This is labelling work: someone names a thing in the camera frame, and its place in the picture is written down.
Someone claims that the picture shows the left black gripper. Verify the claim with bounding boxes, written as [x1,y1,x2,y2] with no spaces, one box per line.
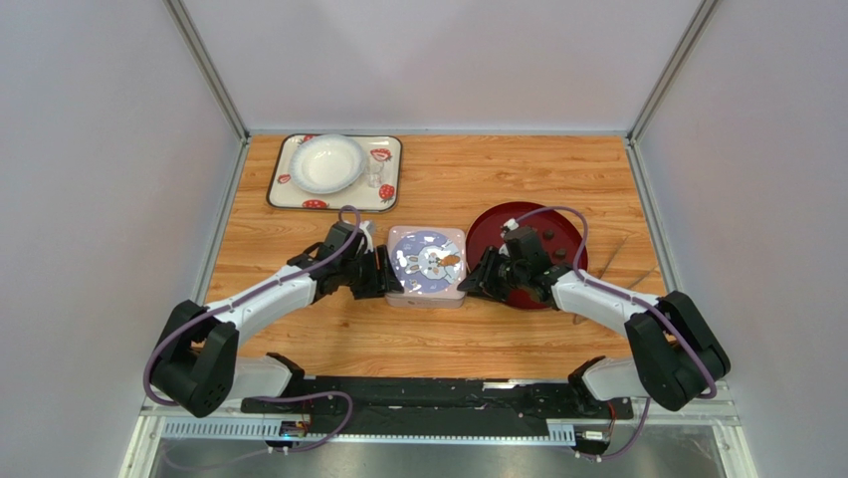
[339,245,404,301]

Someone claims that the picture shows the square chocolate tin box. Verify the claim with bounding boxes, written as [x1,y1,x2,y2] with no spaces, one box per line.
[385,292,466,309]

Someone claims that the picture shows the silver tin lid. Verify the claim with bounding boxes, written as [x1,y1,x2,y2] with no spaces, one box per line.
[387,225,467,294]

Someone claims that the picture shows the metal tongs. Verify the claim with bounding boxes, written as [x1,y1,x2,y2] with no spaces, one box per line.
[572,236,659,326]

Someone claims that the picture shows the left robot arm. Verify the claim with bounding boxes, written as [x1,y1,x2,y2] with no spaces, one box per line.
[143,221,401,418]

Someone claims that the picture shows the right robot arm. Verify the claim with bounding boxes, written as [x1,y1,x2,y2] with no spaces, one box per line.
[458,227,731,411]

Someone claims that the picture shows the small clear glass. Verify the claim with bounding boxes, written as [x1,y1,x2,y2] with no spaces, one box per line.
[364,161,384,188]

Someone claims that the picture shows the white ceramic bowl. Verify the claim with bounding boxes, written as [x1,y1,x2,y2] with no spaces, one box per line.
[289,134,366,195]

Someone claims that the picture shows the strawberry pattern square tray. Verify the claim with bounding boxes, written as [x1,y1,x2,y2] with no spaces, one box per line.
[267,134,402,212]

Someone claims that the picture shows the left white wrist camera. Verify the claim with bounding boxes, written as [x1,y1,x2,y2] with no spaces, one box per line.
[359,220,376,252]

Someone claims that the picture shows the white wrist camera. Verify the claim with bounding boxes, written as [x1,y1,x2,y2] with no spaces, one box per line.
[499,218,519,257]
[359,220,376,252]

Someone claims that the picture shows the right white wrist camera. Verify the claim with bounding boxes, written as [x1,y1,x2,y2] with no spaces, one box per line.
[499,218,519,257]

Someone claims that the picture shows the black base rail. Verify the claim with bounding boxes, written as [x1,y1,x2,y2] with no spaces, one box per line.
[240,375,635,453]

